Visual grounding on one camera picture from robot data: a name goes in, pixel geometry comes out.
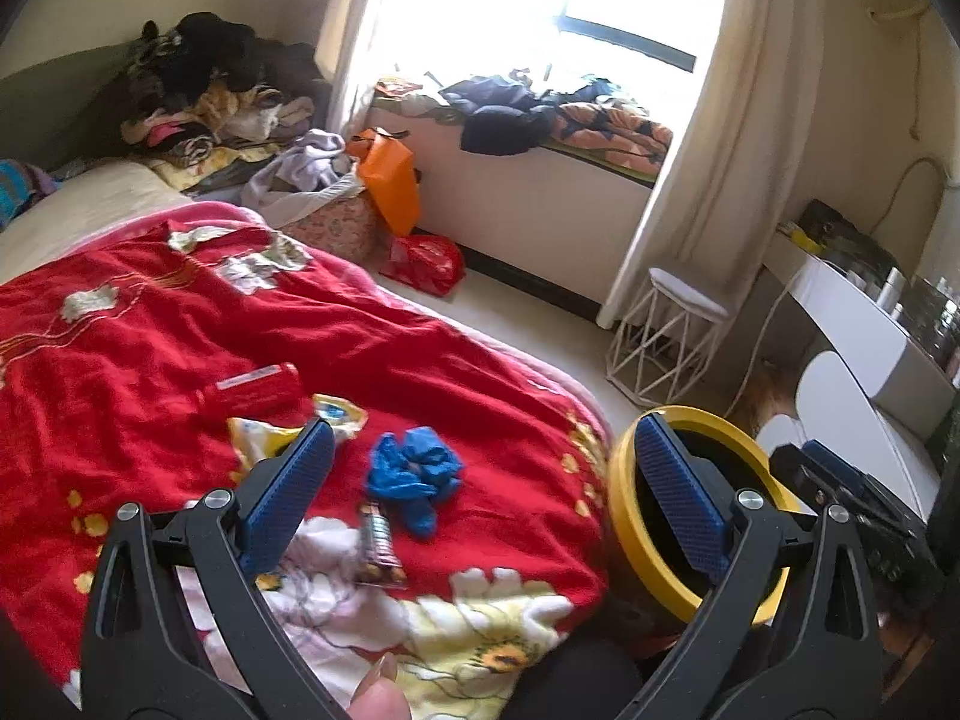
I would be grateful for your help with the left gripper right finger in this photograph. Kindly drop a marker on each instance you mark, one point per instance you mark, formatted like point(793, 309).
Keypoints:
point(789, 628)

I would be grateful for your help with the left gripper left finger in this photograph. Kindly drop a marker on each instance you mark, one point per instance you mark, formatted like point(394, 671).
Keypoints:
point(142, 656)

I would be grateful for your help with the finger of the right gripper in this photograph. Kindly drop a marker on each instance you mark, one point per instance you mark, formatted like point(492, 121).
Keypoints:
point(830, 466)

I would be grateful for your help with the yellow white snack bag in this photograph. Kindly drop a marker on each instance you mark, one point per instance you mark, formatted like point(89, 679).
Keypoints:
point(255, 441)

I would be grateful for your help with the brown candy bar wrapper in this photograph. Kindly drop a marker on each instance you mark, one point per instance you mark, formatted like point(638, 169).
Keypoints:
point(378, 565)

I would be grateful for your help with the red cylindrical snack can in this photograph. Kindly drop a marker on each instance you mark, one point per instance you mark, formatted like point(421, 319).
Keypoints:
point(251, 393)

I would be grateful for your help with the blue plastic glove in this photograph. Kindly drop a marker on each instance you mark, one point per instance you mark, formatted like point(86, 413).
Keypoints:
point(413, 474)

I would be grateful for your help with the yellow rimmed black trash bin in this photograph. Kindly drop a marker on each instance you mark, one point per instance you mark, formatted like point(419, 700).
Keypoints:
point(648, 564)

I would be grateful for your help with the person's left hand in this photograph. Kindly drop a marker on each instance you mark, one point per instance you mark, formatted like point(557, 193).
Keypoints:
point(378, 697)

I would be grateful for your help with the white rounded drawer cabinet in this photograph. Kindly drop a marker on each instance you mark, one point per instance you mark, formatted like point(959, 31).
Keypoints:
point(831, 408)

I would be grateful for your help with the white dresser desk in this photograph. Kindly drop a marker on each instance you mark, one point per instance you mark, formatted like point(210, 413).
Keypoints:
point(893, 371)

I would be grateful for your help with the black bag on desk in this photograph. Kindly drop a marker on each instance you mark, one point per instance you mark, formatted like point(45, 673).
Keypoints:
point(842, 243)

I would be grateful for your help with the cream curtain right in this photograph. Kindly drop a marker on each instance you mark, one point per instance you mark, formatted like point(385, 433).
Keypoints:
point(731, 169)

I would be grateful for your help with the ornate vanity mirror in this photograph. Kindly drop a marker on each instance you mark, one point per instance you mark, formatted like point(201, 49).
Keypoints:
point(940, 260)

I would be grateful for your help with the red floral blanket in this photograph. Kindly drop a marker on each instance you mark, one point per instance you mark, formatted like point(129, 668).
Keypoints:
point(102, 353)

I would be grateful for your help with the orange patterned quilt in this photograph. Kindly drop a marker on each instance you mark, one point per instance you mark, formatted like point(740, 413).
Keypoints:
point(615, 134)

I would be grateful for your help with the red plastic bag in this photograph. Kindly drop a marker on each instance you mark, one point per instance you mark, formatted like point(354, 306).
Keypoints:
point(425, 262)

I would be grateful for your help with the floral fabric basket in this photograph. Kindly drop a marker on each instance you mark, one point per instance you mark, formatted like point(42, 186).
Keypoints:
point(345, 228)

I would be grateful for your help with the dark navy jacket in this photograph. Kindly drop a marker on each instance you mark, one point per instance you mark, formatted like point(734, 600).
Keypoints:
point(499, 117)

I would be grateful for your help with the lavender white clothes heap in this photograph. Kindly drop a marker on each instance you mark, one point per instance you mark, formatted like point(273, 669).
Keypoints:
point(314, 172)

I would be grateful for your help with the teal patterned pillow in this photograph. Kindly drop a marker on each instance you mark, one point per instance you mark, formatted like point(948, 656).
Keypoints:
point(22, 185)

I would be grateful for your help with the orange paper bag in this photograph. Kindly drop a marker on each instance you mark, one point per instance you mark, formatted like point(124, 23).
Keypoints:
point(386, 166)

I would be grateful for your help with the pile of clothes on bed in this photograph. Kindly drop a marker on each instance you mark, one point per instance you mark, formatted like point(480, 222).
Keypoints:
point(208, 100)

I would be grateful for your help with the sheer curtain left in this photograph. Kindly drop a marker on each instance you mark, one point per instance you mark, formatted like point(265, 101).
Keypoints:
point(338, 56)

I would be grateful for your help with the white wire frame stool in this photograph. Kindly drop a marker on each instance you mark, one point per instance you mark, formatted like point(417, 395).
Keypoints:
point(667, 336)

